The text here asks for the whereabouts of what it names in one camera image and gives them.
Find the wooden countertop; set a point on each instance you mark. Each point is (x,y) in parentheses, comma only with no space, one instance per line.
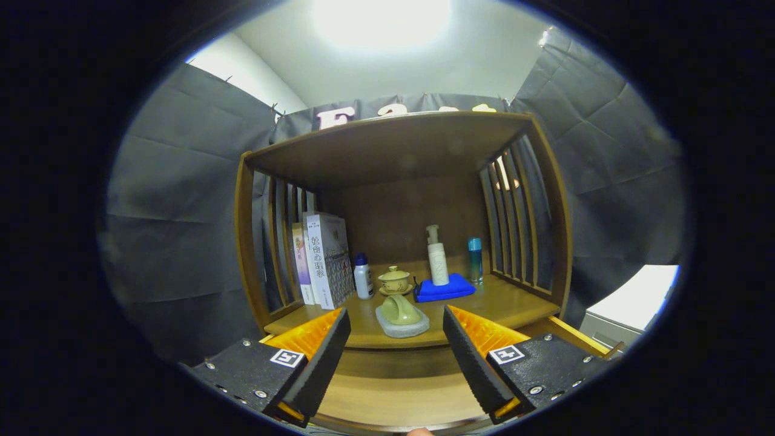
(508,303)

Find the blue folded cloth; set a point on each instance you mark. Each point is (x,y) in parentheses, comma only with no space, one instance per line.
(448,289)

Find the white bottle with blue cap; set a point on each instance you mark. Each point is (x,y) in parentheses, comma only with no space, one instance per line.
(363,281)

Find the thin white book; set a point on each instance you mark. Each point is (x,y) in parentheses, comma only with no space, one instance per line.
(304,218)

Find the brown wooden cabinet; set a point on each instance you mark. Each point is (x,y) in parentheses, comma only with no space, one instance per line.
(412,212)

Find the large white book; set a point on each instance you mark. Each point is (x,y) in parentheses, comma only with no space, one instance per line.
(333,260)

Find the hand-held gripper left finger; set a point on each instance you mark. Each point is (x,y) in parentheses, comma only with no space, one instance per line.
(321,363)

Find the white pump bottle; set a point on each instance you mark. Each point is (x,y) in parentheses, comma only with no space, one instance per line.
(438,263)

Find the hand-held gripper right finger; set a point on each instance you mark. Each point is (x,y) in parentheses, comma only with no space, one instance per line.
(473,363)

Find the wooden drawer with black knob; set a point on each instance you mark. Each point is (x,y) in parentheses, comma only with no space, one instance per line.
(393,393)

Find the black backdrop cloth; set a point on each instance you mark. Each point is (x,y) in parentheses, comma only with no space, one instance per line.
(181,212)

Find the yellow lidded tea cup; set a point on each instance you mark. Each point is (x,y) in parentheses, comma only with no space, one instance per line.
(395,280)

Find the purple spine book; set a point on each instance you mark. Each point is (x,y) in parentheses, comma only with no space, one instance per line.
(301,260)

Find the white drawer unit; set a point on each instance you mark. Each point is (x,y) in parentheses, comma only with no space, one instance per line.
(629,297)

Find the teal slim bottle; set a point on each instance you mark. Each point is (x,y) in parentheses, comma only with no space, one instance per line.
(475,263)

